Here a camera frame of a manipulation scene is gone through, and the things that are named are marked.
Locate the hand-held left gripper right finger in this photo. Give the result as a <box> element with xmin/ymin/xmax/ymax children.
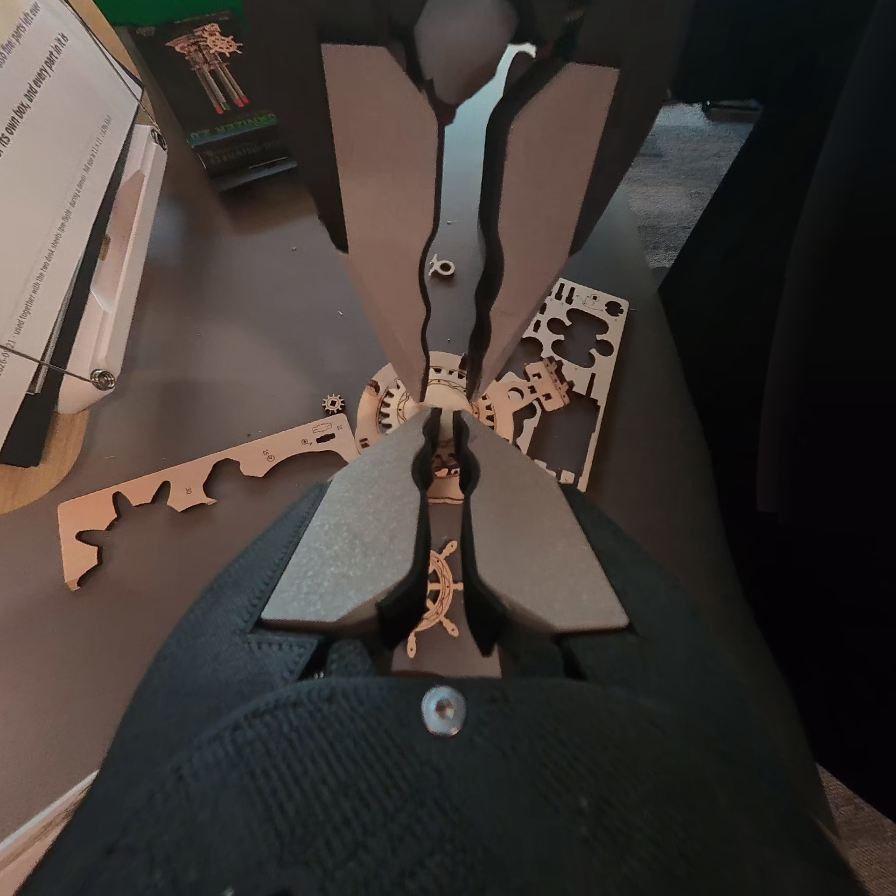
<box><xmin>455</xmin><ymin>412</ymin><xmax>629</xmax><ymax>655</ymax></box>

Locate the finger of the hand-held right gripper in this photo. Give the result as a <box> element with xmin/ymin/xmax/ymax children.
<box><xmin>321</xmin><ymin>43</ymin><xmax>448</xmax><ymax>406</ymax></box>
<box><xmin>465</xmin><ymin>62</ymin><xmax>622</xmax><ymax>396</ymax></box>

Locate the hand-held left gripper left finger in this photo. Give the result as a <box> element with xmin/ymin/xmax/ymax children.
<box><xmin>262</xmin><ymin>409</ymin><xmax>441</xmax><ymax>646</ymax></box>

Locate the round wooden gear model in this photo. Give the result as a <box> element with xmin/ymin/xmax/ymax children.
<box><xmin>356</xmin><ymin>352</ymin><xmax>574</xmax><ymax>502</ymax></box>

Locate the black printed model box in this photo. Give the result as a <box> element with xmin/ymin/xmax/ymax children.
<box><xmin>132</xmin><ymin>0</ymin><xmax>298</xmax><ymax>195</ymax></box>

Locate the wooden sheet with cutouts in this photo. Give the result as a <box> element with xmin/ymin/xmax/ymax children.
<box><xmin>517</xmin><ymin>279</ymin><xmax>630</xmax><ymax>492</ymax></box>

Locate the wooden ship wheel part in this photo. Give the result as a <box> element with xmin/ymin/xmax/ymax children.
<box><xmin>405</xmin><ymin>538</ymin><xmax>464</xmax><ymax>659</ymax></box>

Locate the wooden strip with gear cutouts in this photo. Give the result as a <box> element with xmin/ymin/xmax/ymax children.
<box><xmin>57</xmin><ymin>415</ymin><xmax>359</xmax><ymax>593</ymax></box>

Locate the green board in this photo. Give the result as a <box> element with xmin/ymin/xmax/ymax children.
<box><xmin>91</xmin><ymin>0</ymin><xmax>246</xmax><ymax>30</ymax></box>

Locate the light wooden board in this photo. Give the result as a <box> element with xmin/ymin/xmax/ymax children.
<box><xmin>0</xmin><ymin>409</ymin><xmax>92</xmax><ymax>515</ymax></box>

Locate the printed instruction paper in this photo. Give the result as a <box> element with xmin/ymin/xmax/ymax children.
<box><xmin>0</xmin><ymin>0</ymin><xmax>146</xmax><ymax>449</ymax></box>

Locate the white document stand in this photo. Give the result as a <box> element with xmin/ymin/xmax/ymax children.
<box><xmin>0</xmin><ymin>126</ymin><xmax>141</xmax><ymax>469</ymax></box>

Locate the metal wire clip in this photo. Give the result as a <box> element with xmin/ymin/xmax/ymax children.
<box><xmin>13</xmin><ymin>350</ymin><xmax>118</xmax><ymax>394</ymax></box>

